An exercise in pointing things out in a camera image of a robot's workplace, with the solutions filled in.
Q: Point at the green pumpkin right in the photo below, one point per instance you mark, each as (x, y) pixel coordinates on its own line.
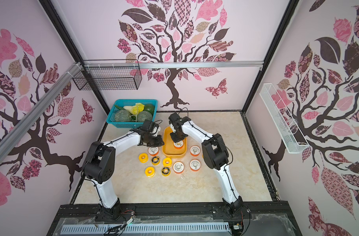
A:
(144, 115)

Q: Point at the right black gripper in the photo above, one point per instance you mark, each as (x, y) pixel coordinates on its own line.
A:
(177, 135)

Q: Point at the aluminium rail on wall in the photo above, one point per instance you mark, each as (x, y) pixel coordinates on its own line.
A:
(17, 133)
(179, 64)

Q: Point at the yellow plastic storage box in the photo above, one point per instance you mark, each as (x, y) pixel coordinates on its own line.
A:
(169, 149)

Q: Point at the green pumpkin left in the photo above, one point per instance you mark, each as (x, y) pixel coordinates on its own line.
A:
(122, 116)

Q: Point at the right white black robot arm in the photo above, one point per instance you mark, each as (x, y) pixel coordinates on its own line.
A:
(216, 156)

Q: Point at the green pumpkin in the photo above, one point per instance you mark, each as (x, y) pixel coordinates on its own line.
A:
(144, 115)
(122, 116)

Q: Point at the black wire wall basket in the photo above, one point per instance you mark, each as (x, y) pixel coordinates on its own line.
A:
(124, 74)

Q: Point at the teal plastic basket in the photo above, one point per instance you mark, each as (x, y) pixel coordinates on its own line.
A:
(118, 105)

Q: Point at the aluminium rail on left wall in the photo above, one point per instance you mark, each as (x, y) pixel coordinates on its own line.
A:
(17, 133)

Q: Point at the yellow black tape roll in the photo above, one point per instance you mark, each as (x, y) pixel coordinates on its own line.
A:
(155, 160)
(165, 171)

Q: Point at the aluminium rail on back wall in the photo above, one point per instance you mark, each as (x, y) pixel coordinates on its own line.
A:
(179, 64)

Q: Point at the white wire wall shelf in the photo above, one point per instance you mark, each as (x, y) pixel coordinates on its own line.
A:
(277, 104)

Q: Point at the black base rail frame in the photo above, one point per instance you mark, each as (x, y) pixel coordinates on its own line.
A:
(174, 209)

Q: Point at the orange white sealing tape roll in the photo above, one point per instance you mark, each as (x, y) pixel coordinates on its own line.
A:
(178, 167)
(195, 150)
(195, 165)
(179, 145)
(153, 151)

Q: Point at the yellow white vegetable toy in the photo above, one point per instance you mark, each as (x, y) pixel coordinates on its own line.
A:
(135, 109)

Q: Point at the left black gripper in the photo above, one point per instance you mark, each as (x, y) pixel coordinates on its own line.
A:
(158, 143)

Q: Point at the green round fruit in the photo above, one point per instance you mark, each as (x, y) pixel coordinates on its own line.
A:
(149, 108)

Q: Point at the white slotted cable duct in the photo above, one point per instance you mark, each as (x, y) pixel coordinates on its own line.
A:
(143, 228)

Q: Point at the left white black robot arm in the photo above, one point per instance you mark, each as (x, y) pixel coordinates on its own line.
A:
(99, 164)

